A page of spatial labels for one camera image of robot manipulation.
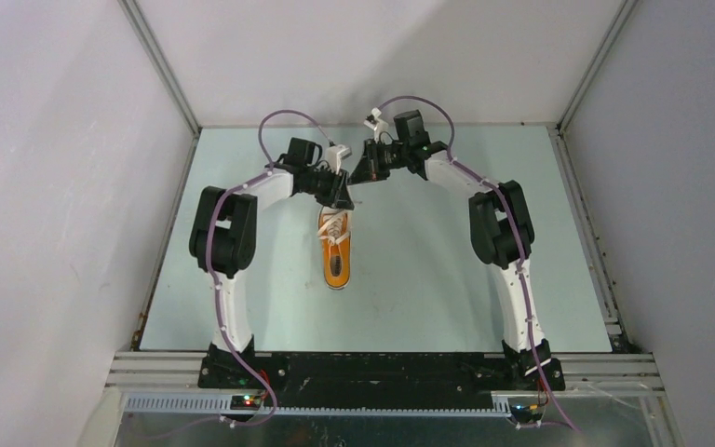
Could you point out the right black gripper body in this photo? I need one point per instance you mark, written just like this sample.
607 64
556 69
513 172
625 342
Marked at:
384 158

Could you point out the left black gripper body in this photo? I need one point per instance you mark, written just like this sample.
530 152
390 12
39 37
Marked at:
324 184

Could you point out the orange canvas sneaker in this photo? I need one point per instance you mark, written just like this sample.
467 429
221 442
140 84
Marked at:
336 264

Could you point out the white shoelace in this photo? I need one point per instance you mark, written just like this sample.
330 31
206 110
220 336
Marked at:
334 226

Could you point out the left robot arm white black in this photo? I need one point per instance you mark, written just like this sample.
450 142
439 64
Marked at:
225 231

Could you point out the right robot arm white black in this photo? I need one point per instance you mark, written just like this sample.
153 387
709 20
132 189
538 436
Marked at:
500 226

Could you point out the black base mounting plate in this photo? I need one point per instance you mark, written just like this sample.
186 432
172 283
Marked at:
376 381

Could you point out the left controller board with leds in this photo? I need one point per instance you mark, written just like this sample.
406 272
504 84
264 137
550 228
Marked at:
250 403

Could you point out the controller board with leds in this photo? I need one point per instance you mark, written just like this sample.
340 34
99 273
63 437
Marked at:
250 403
525 416

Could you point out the right controller board with leds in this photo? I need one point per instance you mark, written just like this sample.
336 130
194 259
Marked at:
525 416

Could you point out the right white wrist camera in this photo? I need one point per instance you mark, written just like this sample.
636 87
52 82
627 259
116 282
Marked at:
378 127

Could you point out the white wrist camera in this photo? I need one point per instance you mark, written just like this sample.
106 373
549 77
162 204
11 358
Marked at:
378 127
335 155

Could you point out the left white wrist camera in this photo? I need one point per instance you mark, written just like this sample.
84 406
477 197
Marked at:
335 155

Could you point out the aluminium frame rail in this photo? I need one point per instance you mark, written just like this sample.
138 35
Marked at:
585 373

